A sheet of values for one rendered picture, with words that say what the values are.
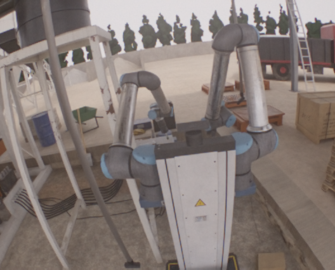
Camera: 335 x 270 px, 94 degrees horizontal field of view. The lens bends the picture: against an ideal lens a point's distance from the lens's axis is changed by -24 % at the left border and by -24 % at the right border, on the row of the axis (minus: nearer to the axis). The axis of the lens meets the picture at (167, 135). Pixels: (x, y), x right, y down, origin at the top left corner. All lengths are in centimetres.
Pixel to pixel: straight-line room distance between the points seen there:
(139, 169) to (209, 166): 35
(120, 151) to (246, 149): 64
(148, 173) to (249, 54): 79
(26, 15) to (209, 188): 197
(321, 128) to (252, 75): 315
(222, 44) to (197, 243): 111
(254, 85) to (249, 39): 24
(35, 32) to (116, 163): 139
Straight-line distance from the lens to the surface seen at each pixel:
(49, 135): 592
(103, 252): 285
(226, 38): 102
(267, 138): 114
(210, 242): 129
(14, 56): 207
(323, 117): 406
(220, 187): 97
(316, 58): 1014
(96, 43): 173
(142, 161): 99
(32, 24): 200
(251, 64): 108
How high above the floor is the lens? 217
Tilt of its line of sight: 24 degrees down
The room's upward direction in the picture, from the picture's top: 9 degrees counter-clockwise
